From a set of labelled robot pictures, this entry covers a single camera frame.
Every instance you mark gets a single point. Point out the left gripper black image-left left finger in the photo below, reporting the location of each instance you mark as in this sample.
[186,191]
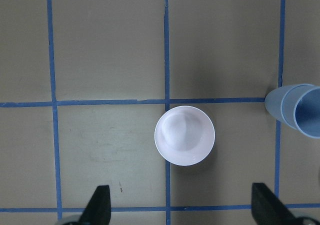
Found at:
[98,210]

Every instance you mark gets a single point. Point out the left gripper black image-right right finger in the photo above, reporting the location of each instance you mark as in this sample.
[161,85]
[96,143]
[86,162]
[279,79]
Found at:
[267,209]

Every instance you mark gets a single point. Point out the blue cup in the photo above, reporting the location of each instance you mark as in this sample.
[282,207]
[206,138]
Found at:
[274,100]
[301,109]

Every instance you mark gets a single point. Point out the pink bowl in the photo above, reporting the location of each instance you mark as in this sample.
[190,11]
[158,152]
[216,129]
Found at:
[184,135]

